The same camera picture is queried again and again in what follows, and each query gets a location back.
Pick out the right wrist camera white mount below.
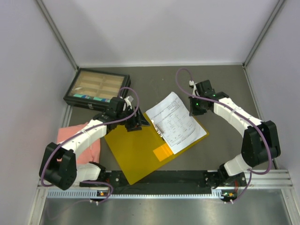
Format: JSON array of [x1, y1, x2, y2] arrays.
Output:
[[189, 80, 198, 98]]

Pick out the metal folder clip mechanism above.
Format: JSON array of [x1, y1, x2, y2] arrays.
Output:
[[154, 124, 164, 139]]

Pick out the pink folded cloth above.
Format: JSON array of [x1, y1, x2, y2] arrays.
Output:
[[57, 122, 101, 165]]

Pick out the aluminium frame post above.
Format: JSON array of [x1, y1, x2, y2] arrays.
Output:
[[34, 0, 78, 70], [242, 0, 286, 69]]

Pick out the grey slotted cable duct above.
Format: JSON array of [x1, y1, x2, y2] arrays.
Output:
[[47, 189, 224, 199]]

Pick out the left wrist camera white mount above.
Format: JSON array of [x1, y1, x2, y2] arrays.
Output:
[[123, 96, 134, 111]]

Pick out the right aluminium frame post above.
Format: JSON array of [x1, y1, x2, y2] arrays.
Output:
[[242, 0, 286, 69]]

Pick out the yellow plastic folder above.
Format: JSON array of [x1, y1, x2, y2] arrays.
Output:
[[105, 123, 209, 185]]

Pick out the white paper sheet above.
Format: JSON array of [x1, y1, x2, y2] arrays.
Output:
[[146, 92, 209, 154]]

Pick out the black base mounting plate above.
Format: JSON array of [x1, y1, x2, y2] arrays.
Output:
[[99, 171, 211, 194]]

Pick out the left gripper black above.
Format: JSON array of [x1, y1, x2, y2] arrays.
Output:
[[116, 105, 150, 132]]

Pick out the left aluminium frame post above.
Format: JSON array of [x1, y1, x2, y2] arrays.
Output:
[[34, 0, 78, 70]]

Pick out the black compartment display box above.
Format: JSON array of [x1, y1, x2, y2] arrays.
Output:
[[63, 68, 131, 111]]

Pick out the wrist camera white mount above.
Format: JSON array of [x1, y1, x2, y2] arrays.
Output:
[[189, 80, 198, 98], [123, 96, 134, 111]]

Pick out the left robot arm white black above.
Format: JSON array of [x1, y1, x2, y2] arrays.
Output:
[[39, 97, 150, 190]]

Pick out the teal tube right in box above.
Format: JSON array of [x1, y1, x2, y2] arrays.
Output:
[[93, 97, 111, 103]]

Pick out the aluminium front rail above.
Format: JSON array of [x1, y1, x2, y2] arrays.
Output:
[[248, 170, 293, 189]]

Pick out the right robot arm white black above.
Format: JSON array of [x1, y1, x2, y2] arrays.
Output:
[[189, 80, 281, 186]]

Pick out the teal tube left in box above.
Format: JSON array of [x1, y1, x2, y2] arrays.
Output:
[[73, 94, 91, 99]]

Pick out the teal tube in box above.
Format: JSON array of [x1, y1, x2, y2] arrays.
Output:
[[73, 94, 91, 99], [93, 97, 111, 103]]

